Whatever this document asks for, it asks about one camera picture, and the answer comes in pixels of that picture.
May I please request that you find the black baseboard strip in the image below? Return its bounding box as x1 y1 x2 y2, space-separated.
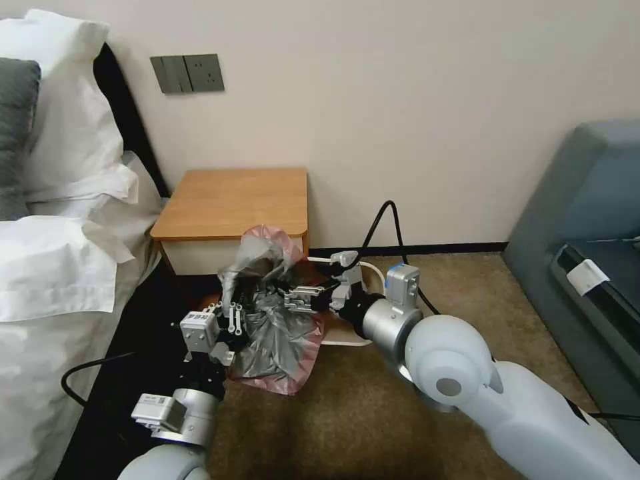
309 241 512 255

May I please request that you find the black bed base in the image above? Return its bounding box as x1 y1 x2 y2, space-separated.
49 249 236 480

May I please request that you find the white pillow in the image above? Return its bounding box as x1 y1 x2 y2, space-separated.
23 49 140 207
0 9 112 81

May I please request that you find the black headboard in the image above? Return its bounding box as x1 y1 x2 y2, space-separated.
93 41 172 200

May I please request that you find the grey wall switch socket panel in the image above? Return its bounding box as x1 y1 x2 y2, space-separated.
149 53 225 95

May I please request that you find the white paper label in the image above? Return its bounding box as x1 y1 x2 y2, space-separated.
567 259 610 295

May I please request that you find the grey pillow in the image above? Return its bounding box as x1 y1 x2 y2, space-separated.
0 57 42 222

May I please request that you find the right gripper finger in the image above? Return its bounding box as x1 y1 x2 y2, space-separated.
283 289 333 316
293 279 346 298

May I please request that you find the grey sofa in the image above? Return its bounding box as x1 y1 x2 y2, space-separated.
501 117 640 432

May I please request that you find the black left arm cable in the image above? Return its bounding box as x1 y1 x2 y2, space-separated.
61 351 137 407

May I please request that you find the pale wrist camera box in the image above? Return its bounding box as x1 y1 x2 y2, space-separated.
329 249 364 281
179 309 220 354

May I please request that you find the grey garbage bag pink rim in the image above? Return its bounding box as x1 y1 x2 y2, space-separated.
217 225 326 397

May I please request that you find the white trash can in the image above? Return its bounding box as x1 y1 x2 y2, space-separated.
305 255 387 349

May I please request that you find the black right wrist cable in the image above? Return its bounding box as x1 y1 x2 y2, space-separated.
361 199 437 317

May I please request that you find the white duvet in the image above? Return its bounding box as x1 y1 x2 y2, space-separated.
0 149 164 480

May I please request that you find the wooden nightstand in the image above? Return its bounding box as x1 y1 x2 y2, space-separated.
149 167 311 277

